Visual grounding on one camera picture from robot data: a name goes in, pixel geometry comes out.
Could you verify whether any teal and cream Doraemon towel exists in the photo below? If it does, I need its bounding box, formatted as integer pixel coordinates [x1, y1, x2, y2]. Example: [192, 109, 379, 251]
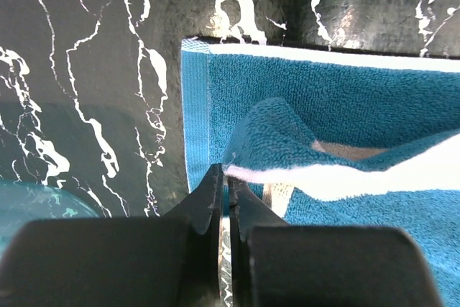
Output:
[180, 39, 459, 306]

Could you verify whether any translucent blue plastic tray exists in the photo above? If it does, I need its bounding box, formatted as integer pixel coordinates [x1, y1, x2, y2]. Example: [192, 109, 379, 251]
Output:
[1, 180, 98, 252]

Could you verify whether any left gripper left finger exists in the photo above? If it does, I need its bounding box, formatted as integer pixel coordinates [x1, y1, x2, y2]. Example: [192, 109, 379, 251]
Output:
[1, 164, 223, 306]

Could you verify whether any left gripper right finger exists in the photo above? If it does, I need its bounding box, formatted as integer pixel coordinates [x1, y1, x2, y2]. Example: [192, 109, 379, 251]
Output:
[229, 179, 442, 306]

